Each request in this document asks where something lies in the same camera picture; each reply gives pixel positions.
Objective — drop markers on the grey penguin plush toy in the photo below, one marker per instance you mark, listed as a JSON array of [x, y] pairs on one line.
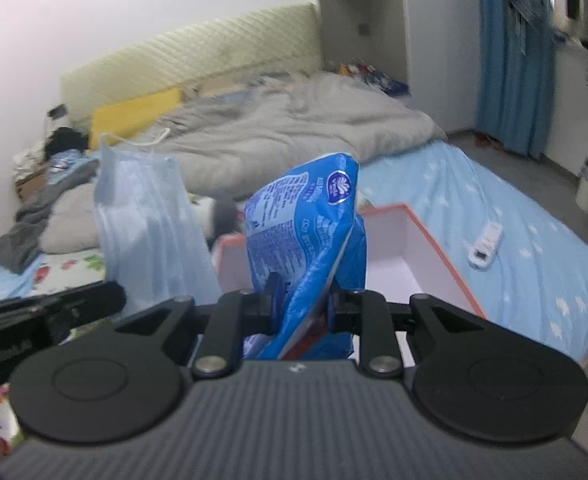
[[221, 217]]

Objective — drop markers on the yellow pillow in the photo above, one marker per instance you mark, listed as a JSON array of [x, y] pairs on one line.
[[129, 112]]

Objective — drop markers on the wall charger plug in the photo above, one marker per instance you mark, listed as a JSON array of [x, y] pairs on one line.
[[58, 111]]

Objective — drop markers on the dark wall socket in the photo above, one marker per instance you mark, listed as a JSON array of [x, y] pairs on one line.
[[364, 28]]

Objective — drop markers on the white handheld device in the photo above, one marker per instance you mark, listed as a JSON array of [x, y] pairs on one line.
[[486, 245]]

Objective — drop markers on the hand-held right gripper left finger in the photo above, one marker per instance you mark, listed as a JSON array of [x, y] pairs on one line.
[[275, 292]]

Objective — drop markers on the blue face mask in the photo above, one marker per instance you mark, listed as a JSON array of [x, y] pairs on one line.
[[144, 220]]

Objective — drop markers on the dark grey garment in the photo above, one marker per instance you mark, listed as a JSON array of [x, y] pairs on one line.
[[24, 230]]

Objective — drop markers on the pile of colourful packets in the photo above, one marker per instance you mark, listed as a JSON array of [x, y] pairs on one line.
[[374, 76]]

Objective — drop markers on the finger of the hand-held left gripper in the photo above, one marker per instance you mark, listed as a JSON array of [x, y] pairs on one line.
[[74, 305]]

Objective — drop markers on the black clothes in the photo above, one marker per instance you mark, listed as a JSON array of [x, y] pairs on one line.
[[66, 140]]

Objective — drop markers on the grey quilt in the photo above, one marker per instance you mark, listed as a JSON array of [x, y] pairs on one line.
[[294, 125]]

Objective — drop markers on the white crumpled cloth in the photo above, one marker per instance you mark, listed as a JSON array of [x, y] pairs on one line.
[[29, 160]]

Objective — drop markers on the cream quilted headboard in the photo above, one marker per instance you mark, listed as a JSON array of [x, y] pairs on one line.
[[199, 45]]

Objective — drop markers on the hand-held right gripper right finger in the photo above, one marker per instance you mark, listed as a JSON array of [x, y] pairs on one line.
[[335, 310]]

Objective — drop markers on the blue curtain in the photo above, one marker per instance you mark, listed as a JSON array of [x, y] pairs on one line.
[[514, 70]]

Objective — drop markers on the salmon pink box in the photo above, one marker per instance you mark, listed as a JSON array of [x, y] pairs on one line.
[[399, 250]]

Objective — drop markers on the blue tissue packet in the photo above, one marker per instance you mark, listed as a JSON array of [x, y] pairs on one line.
[[299, 220]]

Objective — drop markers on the blue patterned cloth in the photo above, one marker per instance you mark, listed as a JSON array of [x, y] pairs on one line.
[[69, 165]]

